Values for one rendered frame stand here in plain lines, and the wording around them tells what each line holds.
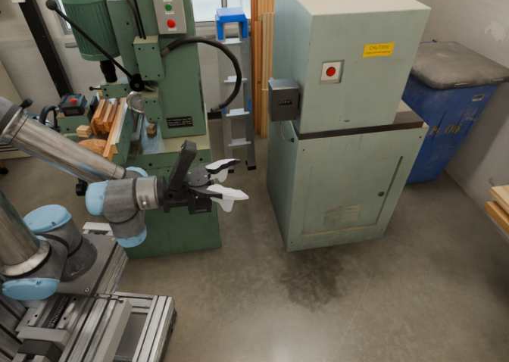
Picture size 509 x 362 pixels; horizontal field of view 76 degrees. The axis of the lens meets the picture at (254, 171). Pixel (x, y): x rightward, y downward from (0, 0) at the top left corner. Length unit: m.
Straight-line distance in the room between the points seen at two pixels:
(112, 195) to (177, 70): 0.84
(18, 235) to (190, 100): 0.92
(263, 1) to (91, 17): 1.51
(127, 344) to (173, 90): 1.15
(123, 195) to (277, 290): 1.38
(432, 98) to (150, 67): 1.55
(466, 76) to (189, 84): 1.50
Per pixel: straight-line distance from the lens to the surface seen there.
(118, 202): 0.77
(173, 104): 1.57
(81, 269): 1.20
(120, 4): 1.47
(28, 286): 1.00
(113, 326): 1.19
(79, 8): 1.50
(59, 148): 0.88
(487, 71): 2.30
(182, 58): 1.47
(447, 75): 2.13
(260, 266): 2.06
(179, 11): 1.35
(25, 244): 0.95
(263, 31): 2.62
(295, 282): 2.03
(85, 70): 3.11
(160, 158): 1.61
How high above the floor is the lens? 1.75
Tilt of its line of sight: 42 degrees down
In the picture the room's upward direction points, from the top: straight up
